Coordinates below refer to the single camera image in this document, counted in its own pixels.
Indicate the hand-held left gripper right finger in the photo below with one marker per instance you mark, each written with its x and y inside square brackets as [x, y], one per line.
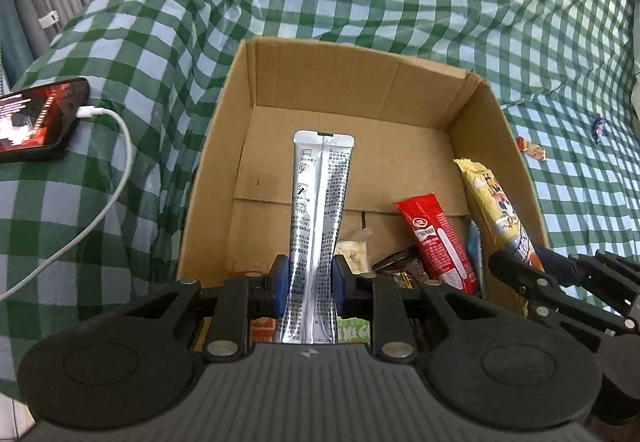
[340, 284]

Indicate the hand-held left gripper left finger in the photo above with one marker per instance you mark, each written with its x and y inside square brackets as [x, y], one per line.
[281, 282]

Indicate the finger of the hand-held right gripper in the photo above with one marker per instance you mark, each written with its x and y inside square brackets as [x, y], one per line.
[515, 272]
[600, 272]

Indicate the red square snack packet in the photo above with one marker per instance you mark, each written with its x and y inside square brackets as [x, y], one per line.
[262, 329]

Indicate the red white black snack wrapper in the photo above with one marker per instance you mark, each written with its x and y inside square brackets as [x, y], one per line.
[395, 261]

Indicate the silver stick packet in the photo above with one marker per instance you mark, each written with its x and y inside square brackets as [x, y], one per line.
[317, 222]

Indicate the yellow snack bar packet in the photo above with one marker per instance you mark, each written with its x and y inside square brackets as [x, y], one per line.
[500, 207]

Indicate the long red snack packet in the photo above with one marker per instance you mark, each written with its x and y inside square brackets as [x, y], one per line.
[435, 237]

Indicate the brown cardboard box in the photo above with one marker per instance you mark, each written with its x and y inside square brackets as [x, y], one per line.
[350, 142]

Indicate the clear packet of white snacks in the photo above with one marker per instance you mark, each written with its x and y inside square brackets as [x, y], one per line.
[354, 249]

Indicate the green snack packet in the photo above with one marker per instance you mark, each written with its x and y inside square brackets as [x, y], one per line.
[354, 329]

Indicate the thin blue snack packet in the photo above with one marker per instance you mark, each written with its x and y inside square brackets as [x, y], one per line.
[473, 242]

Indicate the gold and red candy bar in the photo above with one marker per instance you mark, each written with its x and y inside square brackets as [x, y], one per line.
[531, 150]

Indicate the small blue candy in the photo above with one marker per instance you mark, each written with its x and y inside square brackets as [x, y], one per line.
[598, 127]

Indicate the black smartphone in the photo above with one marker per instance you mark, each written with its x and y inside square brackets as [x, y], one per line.
[37, 120]

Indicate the white curtain clip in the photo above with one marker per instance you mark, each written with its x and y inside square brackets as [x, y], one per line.
[48, 19]

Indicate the teal curtain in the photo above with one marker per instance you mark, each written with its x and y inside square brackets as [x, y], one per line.
[12, 37]

